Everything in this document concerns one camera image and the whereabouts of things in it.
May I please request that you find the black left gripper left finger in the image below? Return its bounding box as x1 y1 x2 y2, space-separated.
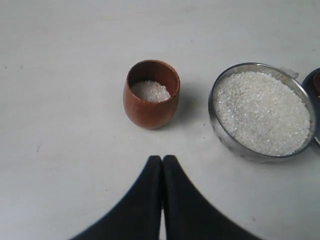
73 155 163 240

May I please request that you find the steel bowl of rice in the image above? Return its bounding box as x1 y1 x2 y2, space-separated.
208 62 318 162

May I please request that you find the brown wooden cup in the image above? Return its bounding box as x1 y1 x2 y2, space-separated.
123 59 181 129

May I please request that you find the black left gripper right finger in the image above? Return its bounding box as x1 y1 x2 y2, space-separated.
162 155 260 240

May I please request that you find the round steel plate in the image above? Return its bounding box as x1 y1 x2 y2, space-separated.
301 67 320 145

